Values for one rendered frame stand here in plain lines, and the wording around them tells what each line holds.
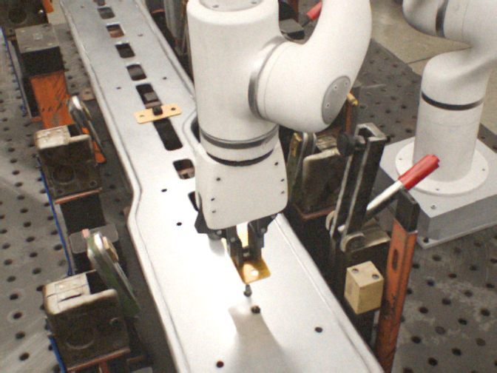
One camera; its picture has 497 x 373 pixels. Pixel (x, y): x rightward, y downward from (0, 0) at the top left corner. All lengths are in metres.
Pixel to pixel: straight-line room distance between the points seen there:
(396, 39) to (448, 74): 2.45
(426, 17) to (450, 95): 0.16
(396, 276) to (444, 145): 0.58
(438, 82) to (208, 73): 0.71
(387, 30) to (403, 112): 2.03
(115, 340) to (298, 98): 0.46
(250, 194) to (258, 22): 0.21
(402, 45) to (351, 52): 3.04
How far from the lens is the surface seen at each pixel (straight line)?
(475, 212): 1.38
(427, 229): 1.32
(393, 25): 3.82
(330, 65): 0.56
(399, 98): 1.80
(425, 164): 0.84
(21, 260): 1.40
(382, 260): 0.88
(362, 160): 0.76
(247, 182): 0.68
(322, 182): 0.99
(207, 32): 0.58
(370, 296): 0.80
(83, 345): 0.88
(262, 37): 0.58
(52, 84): 1.46
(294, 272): 0.87
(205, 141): 0.65
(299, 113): 0.56
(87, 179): 1.13
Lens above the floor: 1.65
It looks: 40 degrees down
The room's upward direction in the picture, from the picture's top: 2 degrees counter-clockwise
